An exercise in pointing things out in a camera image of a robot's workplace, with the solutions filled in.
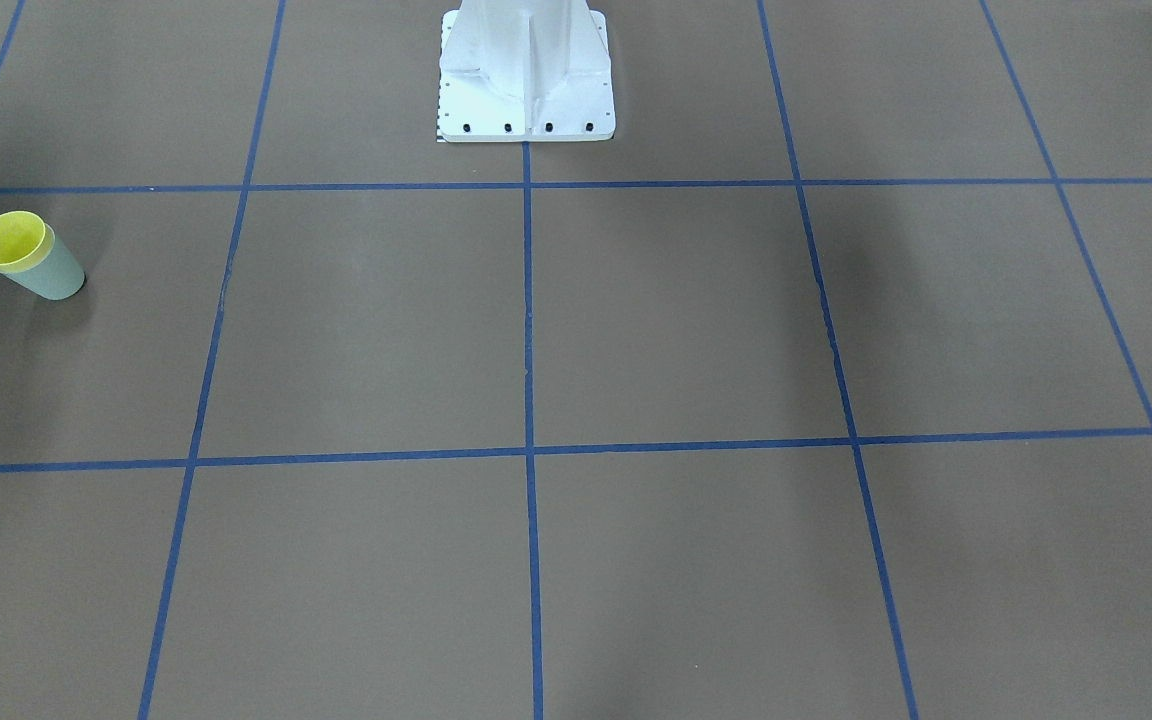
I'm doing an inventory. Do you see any light green cup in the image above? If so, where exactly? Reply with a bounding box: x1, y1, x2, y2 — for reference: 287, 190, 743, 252
0, 223, 88, 301

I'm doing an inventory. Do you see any yellow cup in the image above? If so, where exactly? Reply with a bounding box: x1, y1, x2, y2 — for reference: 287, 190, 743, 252
0, 210, 56, 275

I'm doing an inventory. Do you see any white pedestal column base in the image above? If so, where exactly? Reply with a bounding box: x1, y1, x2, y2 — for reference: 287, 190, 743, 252
435, 1, 617, 143

